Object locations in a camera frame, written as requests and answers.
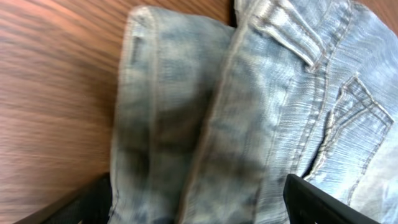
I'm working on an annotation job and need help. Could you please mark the light blue denim shorts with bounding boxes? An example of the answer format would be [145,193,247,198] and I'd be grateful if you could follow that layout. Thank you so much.
[109,1,397,223]

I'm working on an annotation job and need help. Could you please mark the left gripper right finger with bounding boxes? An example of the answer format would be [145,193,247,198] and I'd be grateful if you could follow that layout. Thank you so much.
[283,174,379,224]

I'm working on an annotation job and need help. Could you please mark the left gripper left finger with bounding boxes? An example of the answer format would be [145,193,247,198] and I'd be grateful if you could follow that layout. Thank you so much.
[16,173,112,224]

